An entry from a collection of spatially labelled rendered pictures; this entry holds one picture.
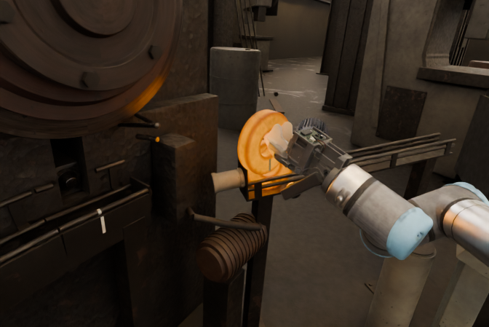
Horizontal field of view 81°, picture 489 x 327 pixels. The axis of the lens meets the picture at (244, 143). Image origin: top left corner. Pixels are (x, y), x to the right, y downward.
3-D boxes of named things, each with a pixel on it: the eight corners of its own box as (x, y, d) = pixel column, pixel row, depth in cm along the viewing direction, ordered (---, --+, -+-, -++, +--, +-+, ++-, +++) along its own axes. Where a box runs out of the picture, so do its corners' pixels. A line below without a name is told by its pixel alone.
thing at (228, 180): (210, 187, 86) (209, 170, 84) (239, 181, 89) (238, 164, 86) (215, 198, 81) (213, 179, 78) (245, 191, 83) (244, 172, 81)
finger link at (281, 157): (279, 138, 67) (307, 160, 62) (276, 144, 68) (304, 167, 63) (265, 142, 64) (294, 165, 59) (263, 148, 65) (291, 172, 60)
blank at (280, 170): (257, 194, 91) (262, 199, 88) (232, 159, 84) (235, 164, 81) (297, 164, 92) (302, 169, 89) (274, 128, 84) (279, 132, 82)
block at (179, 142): (152, 213, 85) (147, 136, 76) (173, 202, 91) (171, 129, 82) (177, 228, 79) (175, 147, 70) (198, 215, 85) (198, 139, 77)
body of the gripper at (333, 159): (312, 124, 64) (359, 156, 57) (298, 154, 68) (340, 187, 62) (291, 129, 59) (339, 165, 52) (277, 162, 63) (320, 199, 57)
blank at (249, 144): (236, 118, 63) (247, 121, 61) (281, 103, 73) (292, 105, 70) (237, 178, 69) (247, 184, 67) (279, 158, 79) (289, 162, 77)
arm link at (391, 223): (398, 267, 52) (407, 261, 44) (342, 219, 59) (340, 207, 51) (431, 229, 53) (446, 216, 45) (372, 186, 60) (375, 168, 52)
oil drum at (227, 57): (198, 121, 354) (198, 45, 322) (228, 113, 400) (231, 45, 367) (236, 133, 323) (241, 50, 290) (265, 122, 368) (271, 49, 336)
